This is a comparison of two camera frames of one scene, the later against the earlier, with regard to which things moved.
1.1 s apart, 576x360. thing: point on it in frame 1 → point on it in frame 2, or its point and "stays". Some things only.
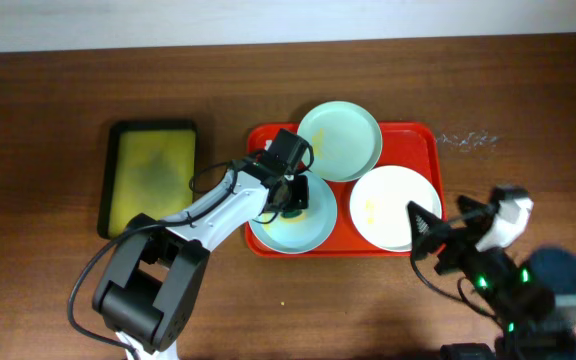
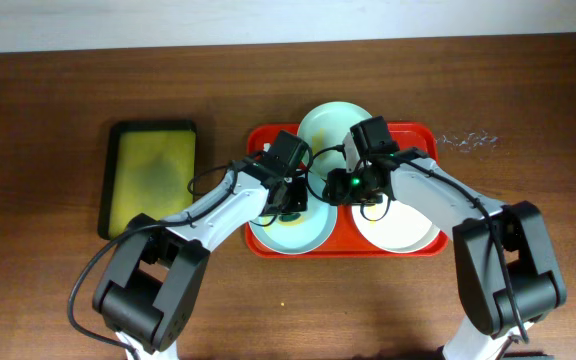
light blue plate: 304,233 stays
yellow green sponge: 293,215 stays
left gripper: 295,195 stays
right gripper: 421,234 → 335,193
